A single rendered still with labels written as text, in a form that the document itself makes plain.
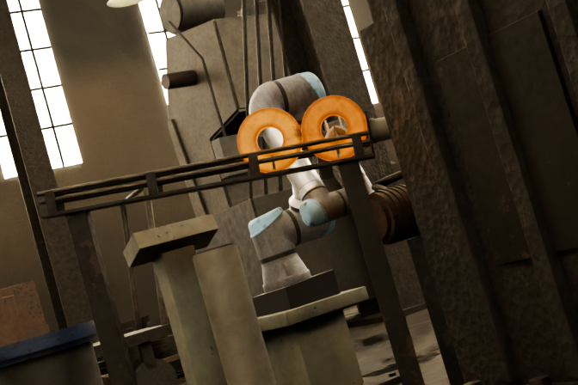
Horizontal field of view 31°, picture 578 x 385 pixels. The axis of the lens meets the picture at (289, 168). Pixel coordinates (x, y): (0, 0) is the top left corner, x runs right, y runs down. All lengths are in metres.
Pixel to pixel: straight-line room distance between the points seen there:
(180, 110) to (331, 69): 3.12
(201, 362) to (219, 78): 5.45
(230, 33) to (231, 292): 5.59
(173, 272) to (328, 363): 0.60
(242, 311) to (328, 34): 3.29
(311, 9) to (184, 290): 3.20
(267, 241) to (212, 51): 5.10
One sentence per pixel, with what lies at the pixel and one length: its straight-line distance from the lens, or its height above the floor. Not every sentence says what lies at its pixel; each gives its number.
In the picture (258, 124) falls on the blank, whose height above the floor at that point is 0.76.
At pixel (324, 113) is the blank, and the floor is 0.74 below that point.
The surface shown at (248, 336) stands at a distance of 2.68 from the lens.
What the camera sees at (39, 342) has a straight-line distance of 2.73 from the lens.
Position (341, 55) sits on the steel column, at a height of 1.45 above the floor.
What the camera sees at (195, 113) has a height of 1.80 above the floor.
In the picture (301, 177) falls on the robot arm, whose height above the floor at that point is 0.64.
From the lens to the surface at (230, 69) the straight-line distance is 8.04.
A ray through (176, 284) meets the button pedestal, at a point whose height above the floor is 0.46.
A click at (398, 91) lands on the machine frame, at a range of 2.23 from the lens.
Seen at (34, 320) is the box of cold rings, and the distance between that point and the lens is 6.07.
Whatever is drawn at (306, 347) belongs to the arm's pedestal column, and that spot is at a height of 0.18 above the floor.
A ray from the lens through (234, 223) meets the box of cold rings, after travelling 5.83.
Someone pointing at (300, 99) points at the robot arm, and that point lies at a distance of 3.03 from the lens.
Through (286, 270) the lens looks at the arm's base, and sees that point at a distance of 3.15.
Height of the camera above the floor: 0.42
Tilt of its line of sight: 5 degrees up
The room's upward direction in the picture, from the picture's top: 16 degrees counter-clockwise
